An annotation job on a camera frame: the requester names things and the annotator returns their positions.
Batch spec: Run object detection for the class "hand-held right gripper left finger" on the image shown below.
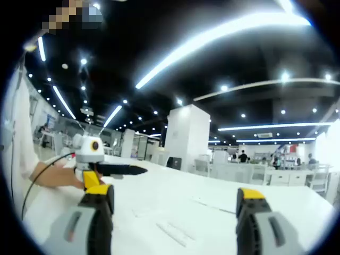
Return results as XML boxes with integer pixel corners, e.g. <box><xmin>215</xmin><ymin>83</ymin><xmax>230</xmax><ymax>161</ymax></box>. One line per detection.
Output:
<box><xmin>44</xmin><ymin>183</ymin><xmax>115</xmax><ymax>255</ymax></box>

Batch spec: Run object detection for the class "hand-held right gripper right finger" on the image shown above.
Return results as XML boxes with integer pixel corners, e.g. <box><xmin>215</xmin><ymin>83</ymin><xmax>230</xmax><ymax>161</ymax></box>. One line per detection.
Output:
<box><xmin>235</xmin><ymin>187</ymin><xmax>306</xmax><ymax>255</ymax></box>

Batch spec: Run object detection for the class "person's left hand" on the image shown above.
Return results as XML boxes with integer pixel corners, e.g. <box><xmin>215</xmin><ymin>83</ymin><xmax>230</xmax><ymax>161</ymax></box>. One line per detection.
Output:
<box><xmin>56</xmin><ymin>166</ymin><xmax>86</xmax><ymax>190</ymax></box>

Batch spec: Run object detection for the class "narrow white pillar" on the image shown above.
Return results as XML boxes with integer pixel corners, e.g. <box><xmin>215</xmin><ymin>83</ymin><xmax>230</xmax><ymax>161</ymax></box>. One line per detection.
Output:
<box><xmin>121</xmin><ymin>129</ymin><xmax>135</xmax><ymax>159</ymax></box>

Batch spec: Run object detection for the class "small black cabinet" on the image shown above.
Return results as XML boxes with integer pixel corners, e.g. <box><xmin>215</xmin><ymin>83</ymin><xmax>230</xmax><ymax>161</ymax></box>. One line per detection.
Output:
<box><xmin>167</xmin><ymin>157</ymin><xmax>182</xmax><ymax>169</ymax></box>

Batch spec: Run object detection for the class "white office chair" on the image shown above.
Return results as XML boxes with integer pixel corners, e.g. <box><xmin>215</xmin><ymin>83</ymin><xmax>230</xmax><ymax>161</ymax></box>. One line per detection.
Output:
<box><xmin>250</xmin><ymin>164</ymin><xmax>267</xmax><ymax>185</ymax></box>
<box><xmin>194</xmin><ymin>158</ymin><xmax>211</xmax><ymax>176</ymax></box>
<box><xmin>310</xmin><ymin>164</ymin><xmax>330</xmax><ymax>198</ymax></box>

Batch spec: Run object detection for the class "white drawer cabinet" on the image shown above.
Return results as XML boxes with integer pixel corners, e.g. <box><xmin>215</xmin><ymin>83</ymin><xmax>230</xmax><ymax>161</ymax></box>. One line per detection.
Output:
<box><xmin>288</xmin><ymin>174</ymin><xmax>307</xmax><ymax>187</ymax></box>
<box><xmin>269</xmin><ymin>174</ymin><xmax>289</xmax><ymax>186</ymax></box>

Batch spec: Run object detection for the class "large white pillar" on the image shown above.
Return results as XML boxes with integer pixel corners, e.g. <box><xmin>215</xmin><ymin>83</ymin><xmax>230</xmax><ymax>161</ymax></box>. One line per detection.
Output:
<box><xmin>164</xmin><ymin>104</ymin><xmax>211</xmax><ymax>172</ymax></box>

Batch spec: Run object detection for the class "person in white shirt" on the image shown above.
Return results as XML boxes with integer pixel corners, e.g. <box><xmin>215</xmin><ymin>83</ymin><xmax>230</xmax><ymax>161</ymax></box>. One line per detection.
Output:
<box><xmin>1</xmin><ymin>66</ymin><xmax>40</xmax><ymax>213</ymax></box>

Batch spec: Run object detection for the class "group of round ceiling spotlights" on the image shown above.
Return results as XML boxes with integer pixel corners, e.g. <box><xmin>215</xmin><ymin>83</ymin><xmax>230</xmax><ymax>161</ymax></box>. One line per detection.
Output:
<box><xmin>28</xmin><ymin>57</ymin><xmax>333</xmax><ymax>149</ymax></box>

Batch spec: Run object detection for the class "long bright ceiling light strip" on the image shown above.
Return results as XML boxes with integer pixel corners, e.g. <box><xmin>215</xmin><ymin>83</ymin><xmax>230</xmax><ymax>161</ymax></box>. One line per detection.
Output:
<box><xmin>135</xmin><ymin>12</ymin><xmax>311</xmax><ymax>90</ymax></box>

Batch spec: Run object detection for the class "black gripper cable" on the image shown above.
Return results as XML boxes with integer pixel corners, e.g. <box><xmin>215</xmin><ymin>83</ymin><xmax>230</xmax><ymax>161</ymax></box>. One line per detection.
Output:
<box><xmin>21</xmin><ymin>151</ymin><xmax>79</xmax><ymax>221</ymax></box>

